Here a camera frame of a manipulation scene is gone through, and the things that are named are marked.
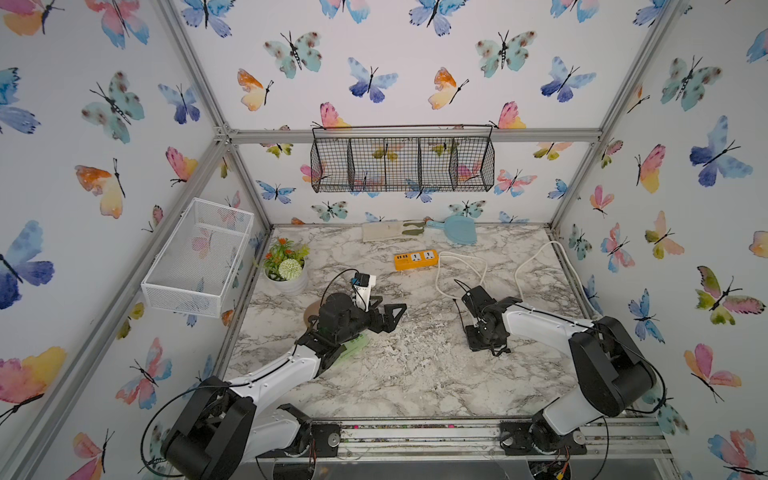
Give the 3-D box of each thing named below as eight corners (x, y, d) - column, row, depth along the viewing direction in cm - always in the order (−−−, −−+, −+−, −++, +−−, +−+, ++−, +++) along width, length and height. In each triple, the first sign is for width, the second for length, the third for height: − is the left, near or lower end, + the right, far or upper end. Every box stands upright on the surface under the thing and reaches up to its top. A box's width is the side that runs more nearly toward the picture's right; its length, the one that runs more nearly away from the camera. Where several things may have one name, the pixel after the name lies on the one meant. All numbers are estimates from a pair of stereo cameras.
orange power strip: (395, 271, 109) (394, 265, 107) (393, 259, 113) (392, 254, 110) (438, 266, 111) (439, 260, 108) (435, 254, 114) (436, 249, 112)
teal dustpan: (428, 244, 118) (428, 240, 116) (426, 220, 126) (426, 215, 124) (477, 244, 118) (478, 240, 116) (471, 219, 126) (472, 215, 124)
